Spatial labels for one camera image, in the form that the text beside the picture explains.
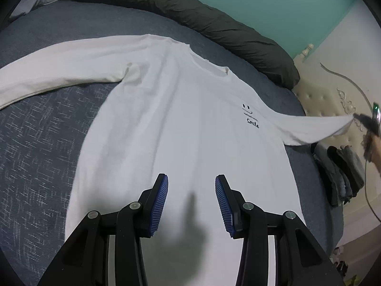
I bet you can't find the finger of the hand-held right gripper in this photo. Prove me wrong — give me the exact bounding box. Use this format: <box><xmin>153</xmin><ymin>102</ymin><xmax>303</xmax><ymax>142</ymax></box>
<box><xmin>354</xmin><ymin>112</ymin><xmax>371</xmax><ymax>130</ymax></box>

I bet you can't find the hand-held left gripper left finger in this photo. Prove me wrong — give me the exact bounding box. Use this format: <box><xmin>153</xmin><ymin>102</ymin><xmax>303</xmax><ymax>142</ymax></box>
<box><xmin>37</xmin><ymin>173</ymin><xmax>169</xmax><ymax>286</ymax></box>

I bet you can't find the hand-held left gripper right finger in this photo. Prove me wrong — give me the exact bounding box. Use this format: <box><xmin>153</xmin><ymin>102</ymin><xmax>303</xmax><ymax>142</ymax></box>
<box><xmin>215</xmin><ymin>174</ymin><xmax>346</xmax><ymax>286</ymax></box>

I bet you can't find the white long-sleeve shirt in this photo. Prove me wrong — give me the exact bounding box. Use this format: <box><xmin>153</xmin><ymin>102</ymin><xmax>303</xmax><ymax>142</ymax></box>
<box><xmin>0</xmin><ymin>34</ymin><xmax>358</xmax><ymax>286</ymax></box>

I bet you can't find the pile of folded clothes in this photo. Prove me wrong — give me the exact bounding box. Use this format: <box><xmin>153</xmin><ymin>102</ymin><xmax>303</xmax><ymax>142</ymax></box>
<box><xmin>311</xmin><ymin>143</ymin><xmax>365</xmax><ymax>206</ymax></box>

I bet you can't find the person's right hand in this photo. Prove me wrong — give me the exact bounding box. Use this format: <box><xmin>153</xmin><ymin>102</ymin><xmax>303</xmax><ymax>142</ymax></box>
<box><xmin>362</xmin><ymin>133</ymin><xmax>381</xmax><ymax>172</ymax></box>

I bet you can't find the cream tufted headboard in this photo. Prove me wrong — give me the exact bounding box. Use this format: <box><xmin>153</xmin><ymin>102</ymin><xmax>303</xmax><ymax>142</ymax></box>
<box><xmin>292</xmin><ymin>43</ymin><xmax>381</xmax><ymax>161</ymax></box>

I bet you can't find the blue patterned bedspread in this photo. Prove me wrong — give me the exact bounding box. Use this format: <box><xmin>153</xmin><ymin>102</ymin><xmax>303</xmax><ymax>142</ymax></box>
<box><xmin>0</xmin><ymin>0</ymin><xmax>346</xmax><ymax>286</ymax></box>

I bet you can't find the dark grey bolster pillow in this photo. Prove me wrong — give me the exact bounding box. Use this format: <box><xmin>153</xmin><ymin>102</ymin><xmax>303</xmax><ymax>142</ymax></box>
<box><xmin>59</xmin><ymin>0</ymin><xmax>301</xmax><ymax>89</ymax></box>

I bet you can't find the light grey sheet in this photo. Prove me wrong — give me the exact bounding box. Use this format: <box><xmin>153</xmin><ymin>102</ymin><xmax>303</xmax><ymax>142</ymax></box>
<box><xmin>9</xmin><ymin>0</ymin><xmax>66</xmax><ymax>21</ymax></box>

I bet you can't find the black cable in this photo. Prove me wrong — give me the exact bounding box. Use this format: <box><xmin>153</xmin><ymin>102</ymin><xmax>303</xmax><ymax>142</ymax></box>
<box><xmin>364</xmin><ymin>155</ymin><xmax>381</xmax><ymax>224</ymax></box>

